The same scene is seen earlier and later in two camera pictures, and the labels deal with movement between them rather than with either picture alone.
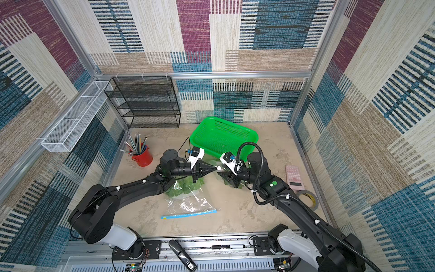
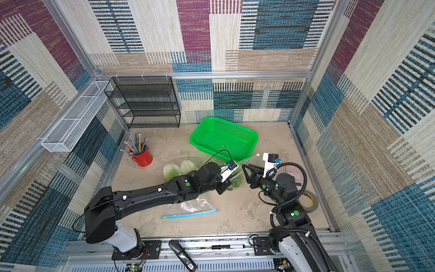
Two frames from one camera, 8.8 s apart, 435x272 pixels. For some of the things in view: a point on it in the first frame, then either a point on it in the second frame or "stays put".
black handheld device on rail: (185, 260) stays put
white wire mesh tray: (73, 126) stays put
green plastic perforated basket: (217, 136) stays put
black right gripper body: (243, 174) → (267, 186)
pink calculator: (294, 179) stays put
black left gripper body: (184, 170) → (220, 187)
